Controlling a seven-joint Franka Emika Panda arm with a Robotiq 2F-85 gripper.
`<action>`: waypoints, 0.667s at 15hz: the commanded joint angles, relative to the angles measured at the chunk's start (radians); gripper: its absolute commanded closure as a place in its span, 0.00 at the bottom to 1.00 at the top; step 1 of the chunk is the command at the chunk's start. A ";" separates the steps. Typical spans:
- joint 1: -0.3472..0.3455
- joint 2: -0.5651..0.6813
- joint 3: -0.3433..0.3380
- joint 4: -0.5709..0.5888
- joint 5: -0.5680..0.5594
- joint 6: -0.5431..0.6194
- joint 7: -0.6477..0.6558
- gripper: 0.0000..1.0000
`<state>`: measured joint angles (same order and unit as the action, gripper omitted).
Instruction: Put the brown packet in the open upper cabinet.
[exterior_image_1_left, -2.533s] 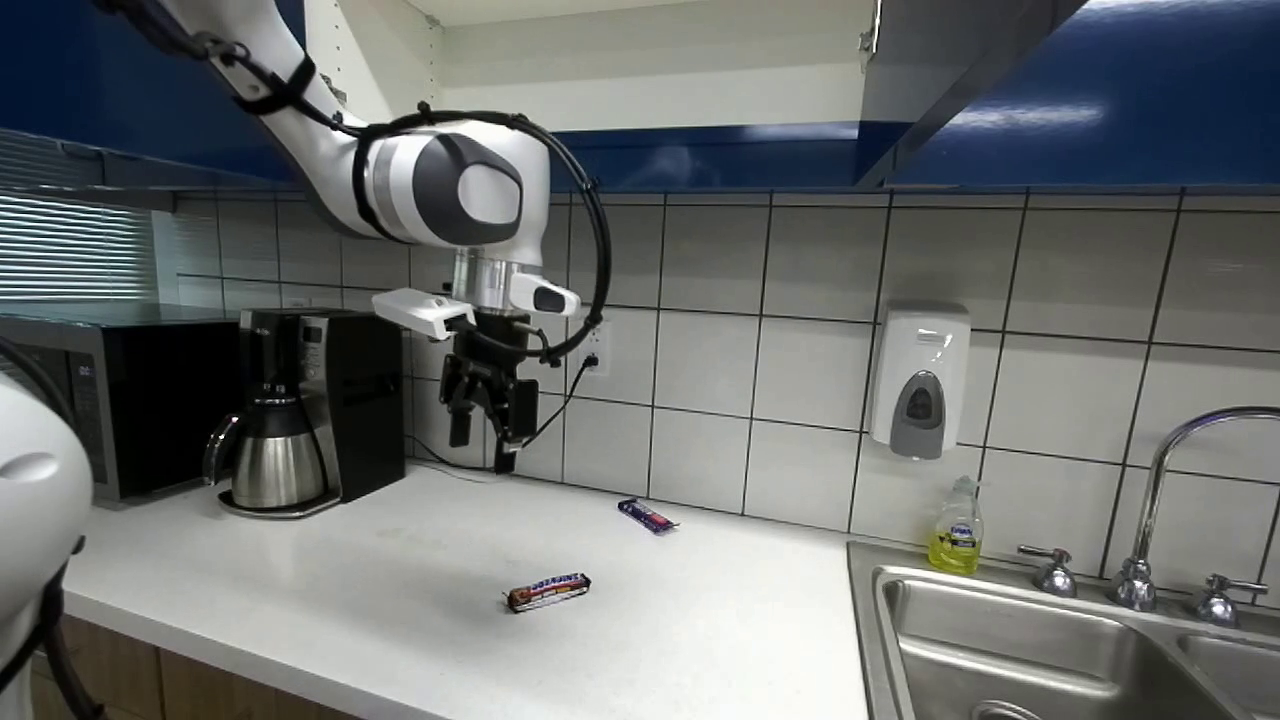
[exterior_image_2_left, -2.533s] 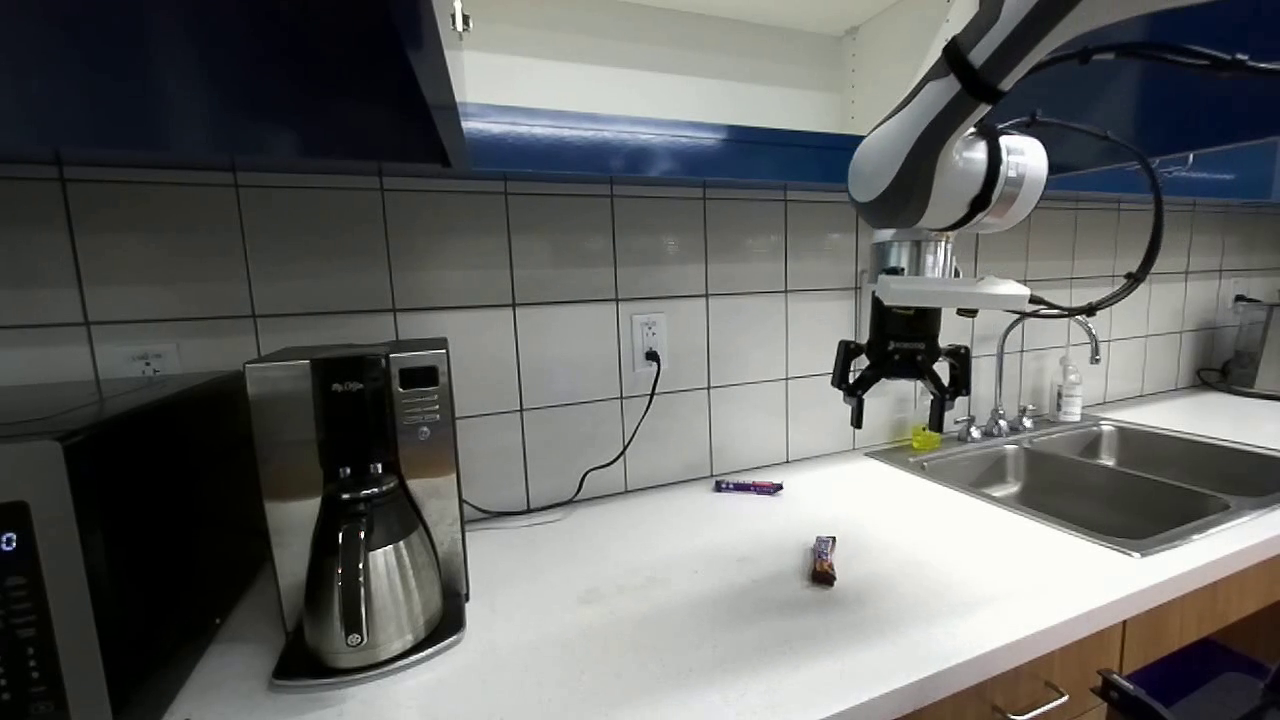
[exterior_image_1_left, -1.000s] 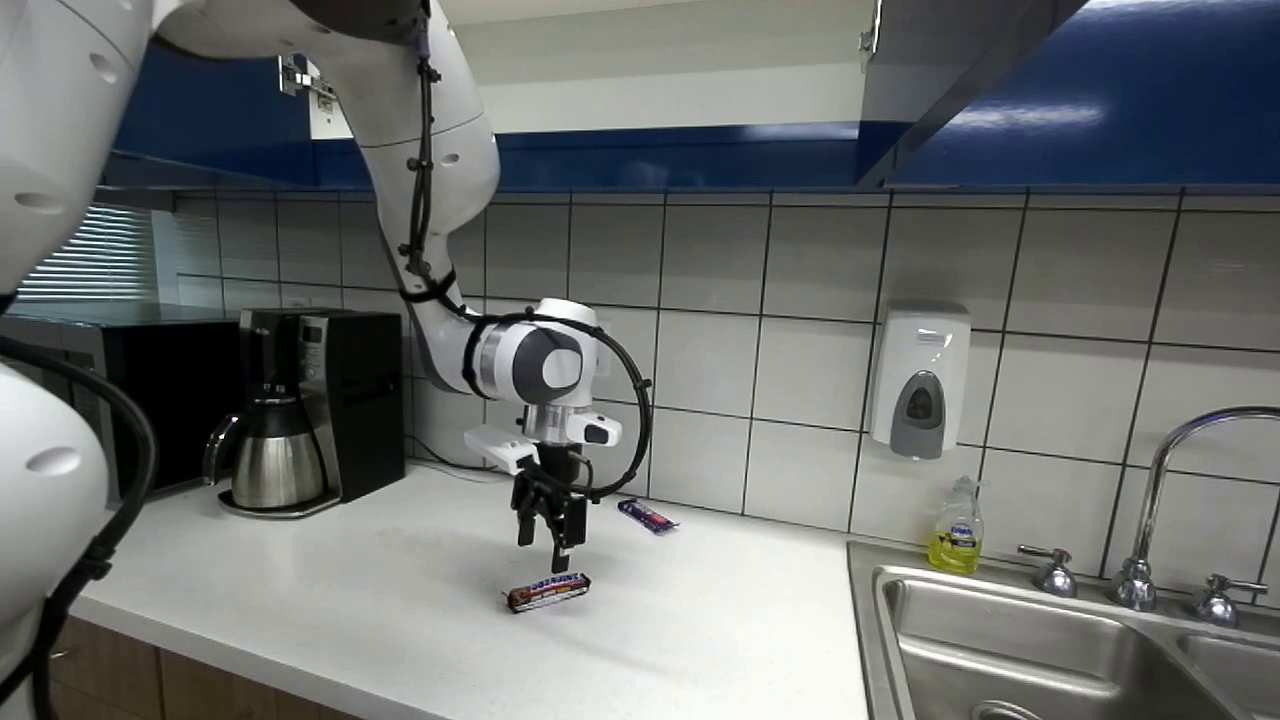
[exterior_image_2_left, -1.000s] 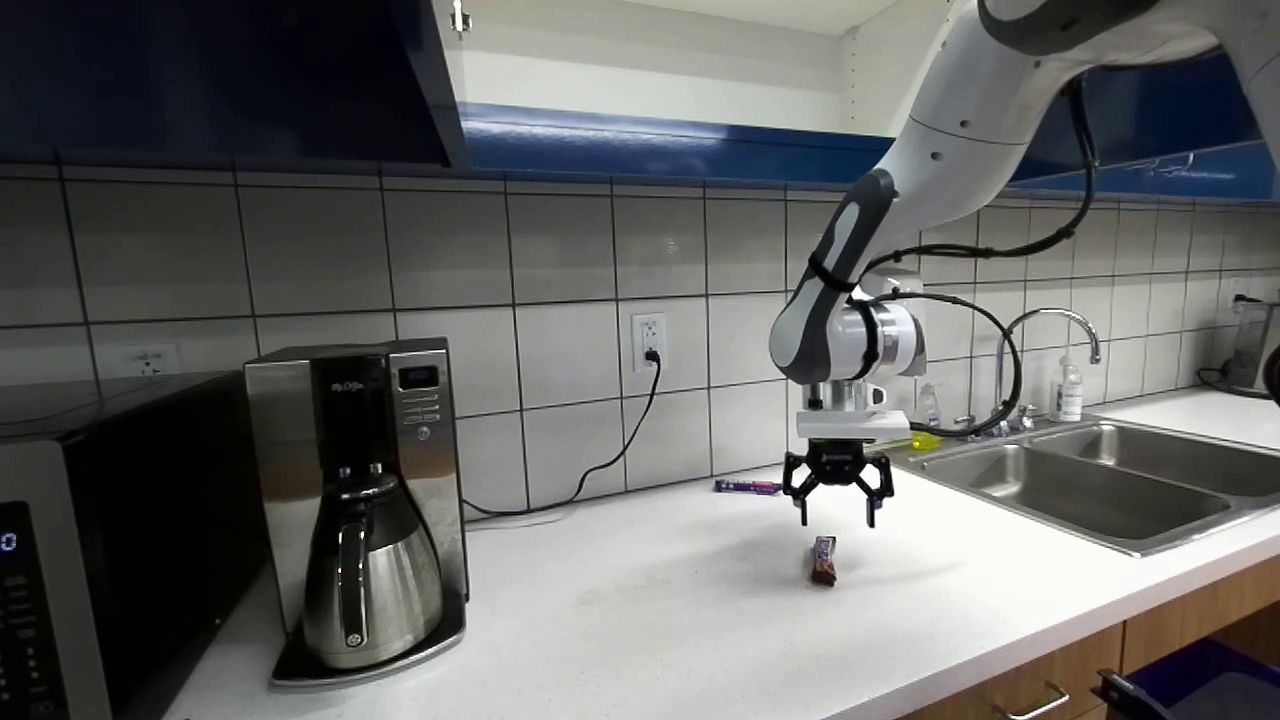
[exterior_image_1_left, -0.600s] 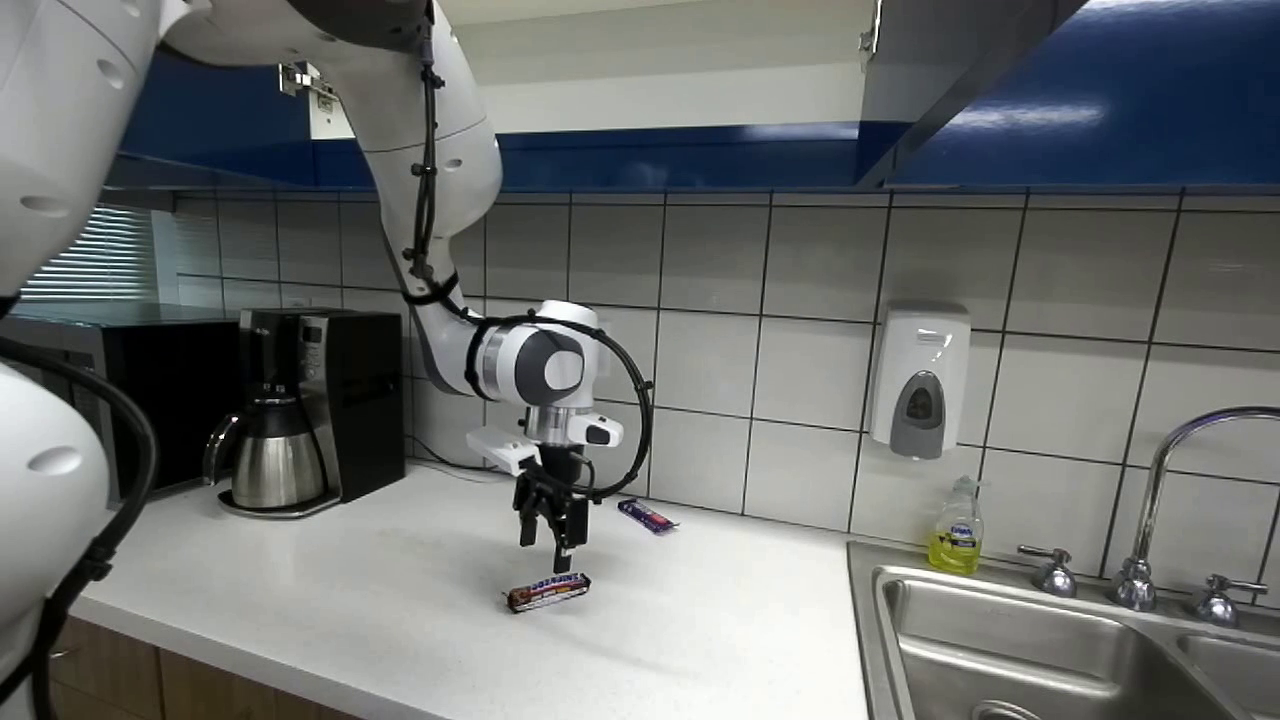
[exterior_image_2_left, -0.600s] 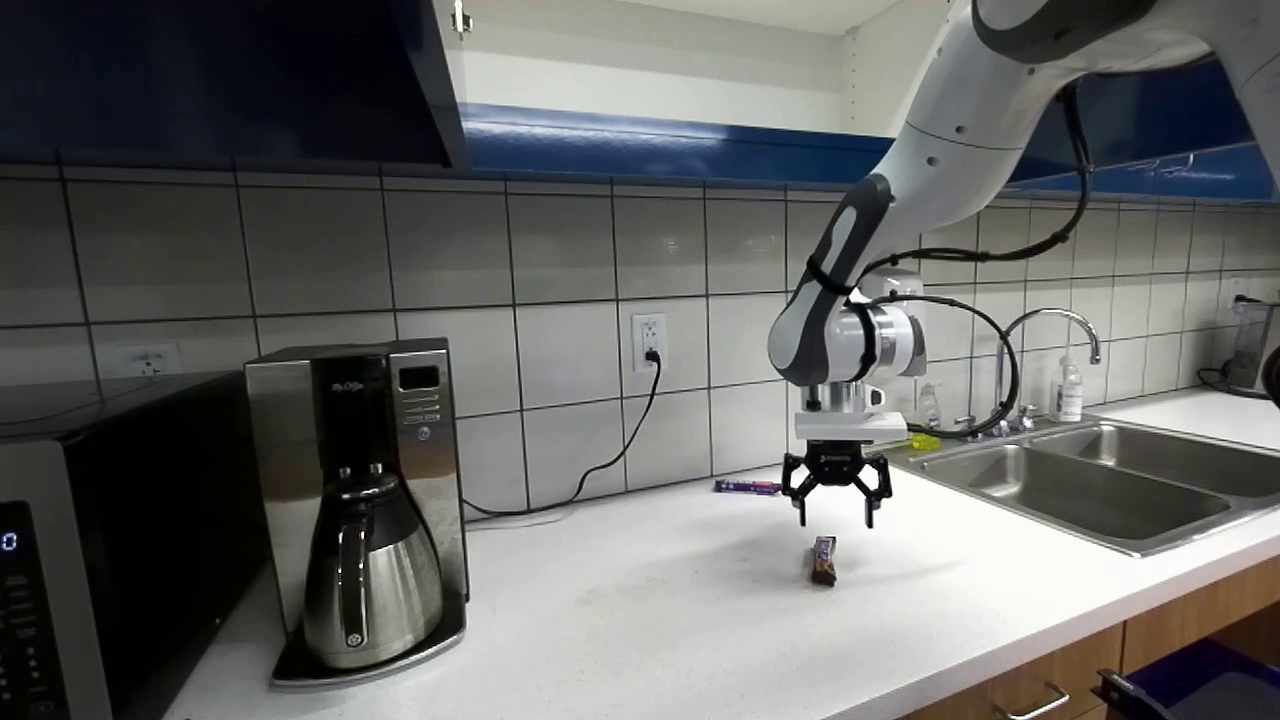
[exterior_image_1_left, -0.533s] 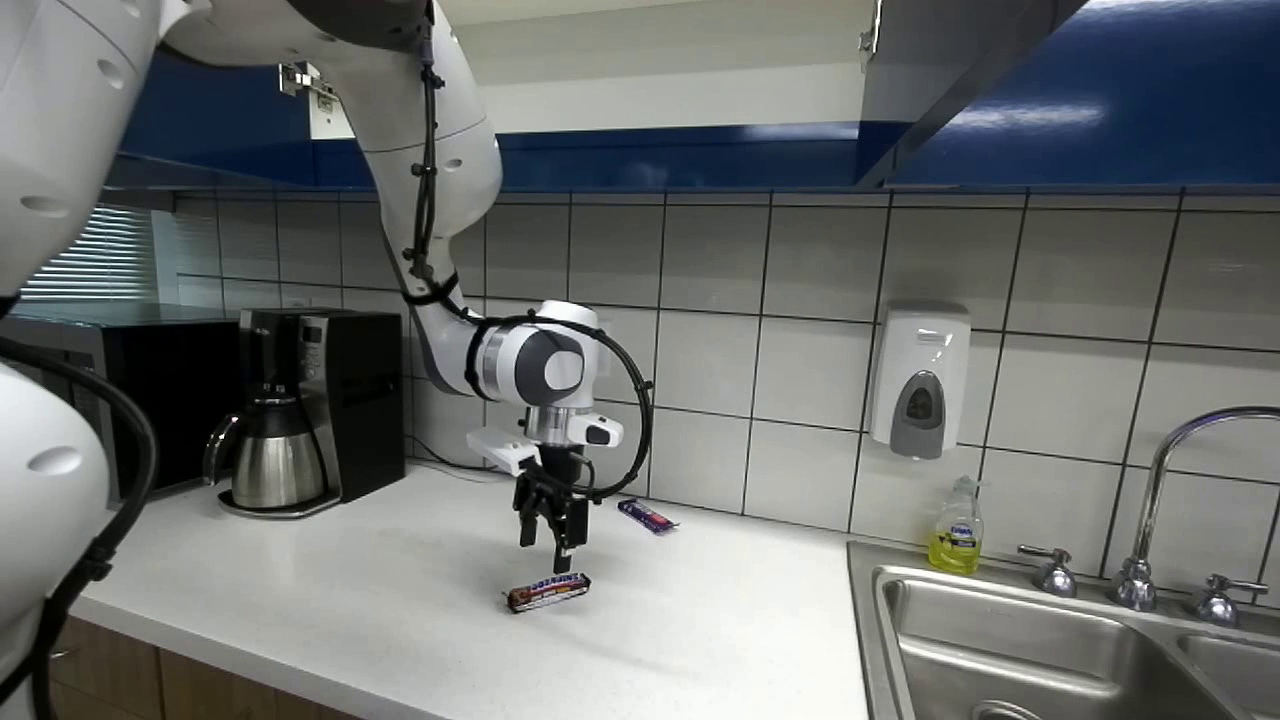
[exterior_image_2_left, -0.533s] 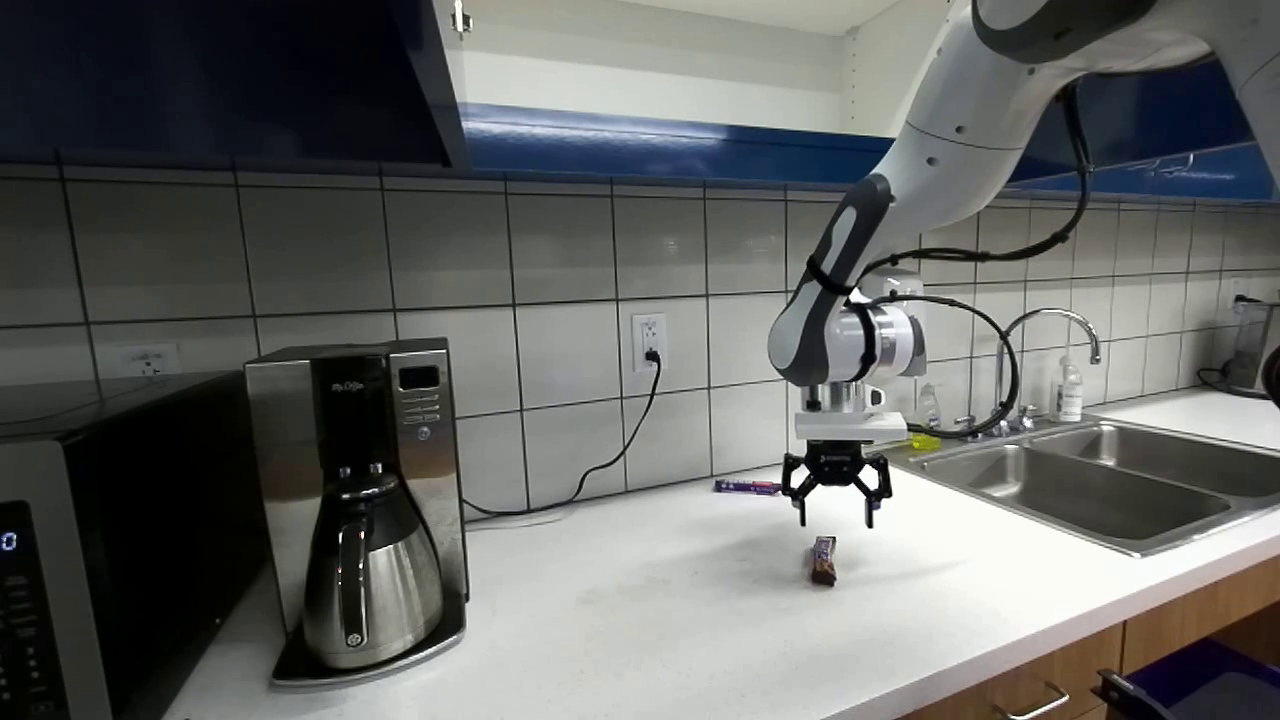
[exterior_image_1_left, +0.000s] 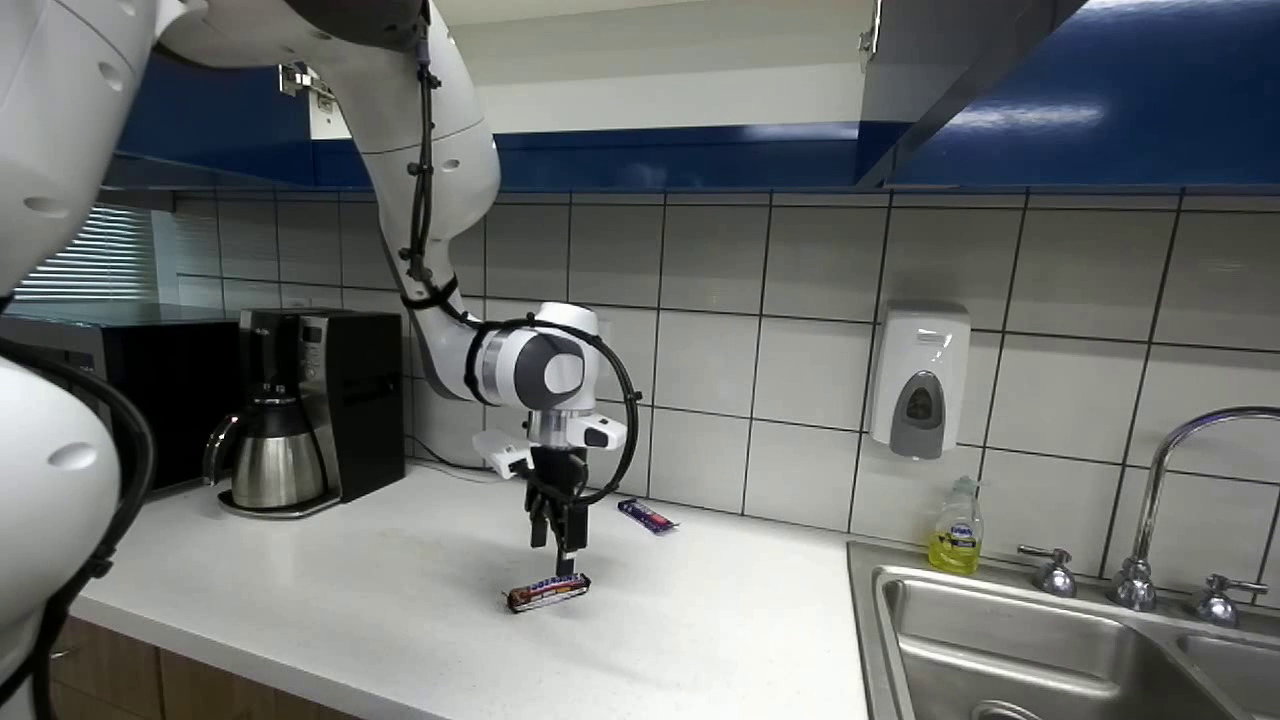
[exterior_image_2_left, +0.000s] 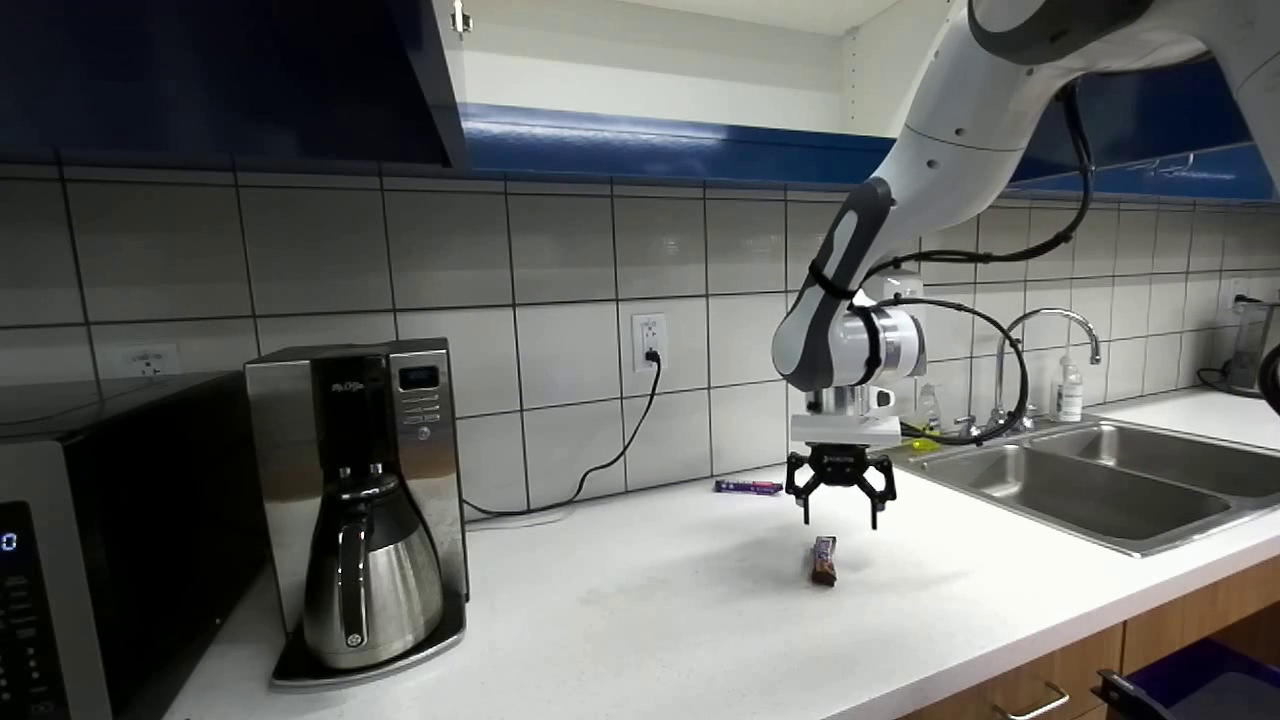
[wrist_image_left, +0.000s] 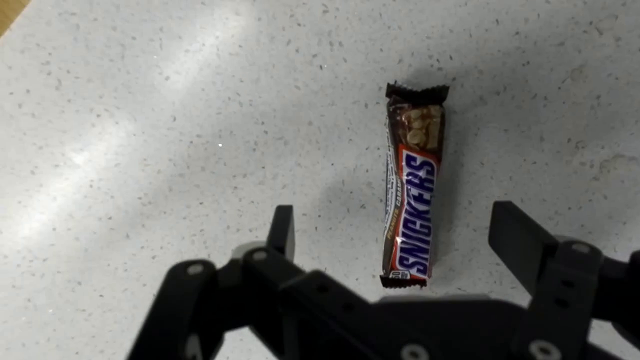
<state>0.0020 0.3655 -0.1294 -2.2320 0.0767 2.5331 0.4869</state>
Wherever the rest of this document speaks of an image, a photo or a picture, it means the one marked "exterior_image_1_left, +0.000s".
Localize blue cabinet door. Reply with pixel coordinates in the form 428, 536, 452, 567
104, 47, 378, 201
856, 0, 1091, 191

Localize blue closed upper cabinet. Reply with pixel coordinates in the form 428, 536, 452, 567
892, 0, 1280, 191

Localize stainless steel coffee carafe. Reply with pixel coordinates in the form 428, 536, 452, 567
202, 385, 335, 515

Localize white wall soap dispenser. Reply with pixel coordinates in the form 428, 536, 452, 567
869, 308, 977, 463

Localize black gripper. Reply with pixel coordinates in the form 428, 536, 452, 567
523, 444, 595, 593

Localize white window blinds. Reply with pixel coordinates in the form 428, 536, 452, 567
10, 206, 166, 316

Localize chrome faucet handle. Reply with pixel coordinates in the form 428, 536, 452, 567
1016, 540, 1081, 602
1191, 571, 1273, 627

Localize purple marker near wall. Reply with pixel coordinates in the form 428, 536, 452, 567
617, 491, 680, 540

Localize stainless steel sink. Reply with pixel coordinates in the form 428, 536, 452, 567
843, 536, 1280, 720

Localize black and steel microwave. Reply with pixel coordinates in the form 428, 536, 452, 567
0, 308, 253, 499

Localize chrome gooseneck faucet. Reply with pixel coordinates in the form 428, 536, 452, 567
1111, 403, 1280, 615

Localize yellow dish soap bottle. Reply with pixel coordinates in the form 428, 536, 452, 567
924, 478, 987, 581

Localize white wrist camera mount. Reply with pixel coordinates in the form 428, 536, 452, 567
482, 414, 633, 486

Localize wooden lower cabinet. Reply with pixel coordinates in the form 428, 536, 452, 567
46, 612, 364, 720

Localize brown Snickers candy packet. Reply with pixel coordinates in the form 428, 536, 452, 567
505, 567, 595, 615

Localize black cable bundle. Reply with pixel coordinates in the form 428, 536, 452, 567
0, 338, 159, 720

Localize black coffee maker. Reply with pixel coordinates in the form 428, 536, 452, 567
235, 308, 412, 522

